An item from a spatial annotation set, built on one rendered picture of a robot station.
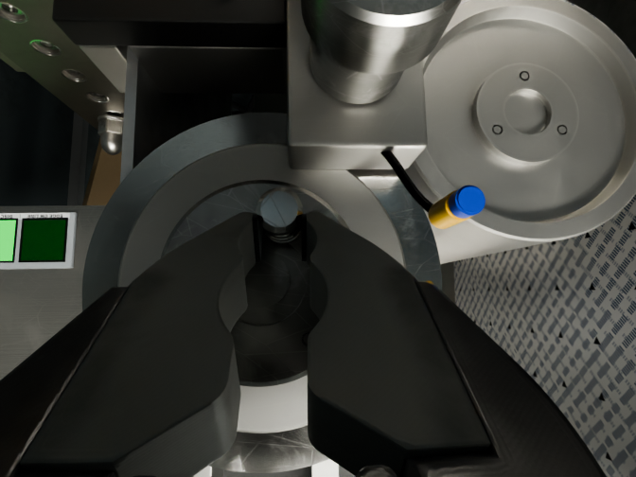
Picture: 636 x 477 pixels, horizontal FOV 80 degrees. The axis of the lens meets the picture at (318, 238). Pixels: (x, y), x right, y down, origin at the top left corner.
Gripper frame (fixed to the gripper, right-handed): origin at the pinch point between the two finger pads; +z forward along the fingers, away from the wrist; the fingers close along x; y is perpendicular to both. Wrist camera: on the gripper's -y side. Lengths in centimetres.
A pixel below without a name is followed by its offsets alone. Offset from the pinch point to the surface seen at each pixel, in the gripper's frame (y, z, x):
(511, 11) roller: -5.6, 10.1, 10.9
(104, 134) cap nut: 8.8, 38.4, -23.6
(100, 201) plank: 76, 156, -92
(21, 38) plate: -2.7, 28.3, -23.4
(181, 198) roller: 0.9, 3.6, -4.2
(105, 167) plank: 62, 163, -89
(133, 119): -1.3, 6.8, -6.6
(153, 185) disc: 0.7, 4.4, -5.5
